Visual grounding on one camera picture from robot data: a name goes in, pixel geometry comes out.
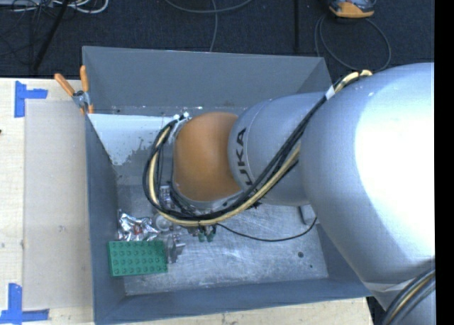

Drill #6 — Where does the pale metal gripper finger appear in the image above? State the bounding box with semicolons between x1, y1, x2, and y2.
166;233;187;265
155;214;174;234

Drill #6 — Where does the grey metal bin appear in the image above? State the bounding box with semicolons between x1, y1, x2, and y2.
81;45;373;325

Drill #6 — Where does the pale wood flat board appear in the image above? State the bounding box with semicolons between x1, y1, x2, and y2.
22;99;94;311

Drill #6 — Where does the silver crinkled foil packet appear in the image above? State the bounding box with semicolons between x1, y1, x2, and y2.
117;209;161;242

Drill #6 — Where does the dark green flat block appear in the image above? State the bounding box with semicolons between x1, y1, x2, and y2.
106;239;169;278

